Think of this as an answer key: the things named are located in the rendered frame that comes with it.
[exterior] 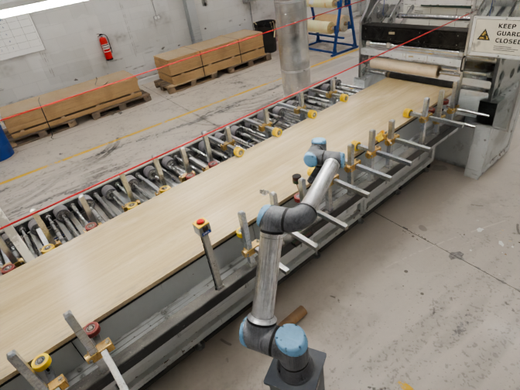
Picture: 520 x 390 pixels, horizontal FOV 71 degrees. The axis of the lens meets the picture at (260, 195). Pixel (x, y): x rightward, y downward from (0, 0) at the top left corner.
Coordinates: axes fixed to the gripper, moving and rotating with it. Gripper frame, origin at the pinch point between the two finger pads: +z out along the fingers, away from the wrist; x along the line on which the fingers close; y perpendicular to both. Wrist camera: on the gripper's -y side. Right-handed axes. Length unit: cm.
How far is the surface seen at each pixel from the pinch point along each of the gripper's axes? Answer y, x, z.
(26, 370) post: -182, 6, -1
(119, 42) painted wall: 147, 709, 3
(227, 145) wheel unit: 5, 113, 5
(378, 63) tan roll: 223, 112, -6
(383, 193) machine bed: 122, 29, 84
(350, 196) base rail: 40, 5, 31
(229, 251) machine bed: -61, 28, 29
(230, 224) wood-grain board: -54, 29, 11
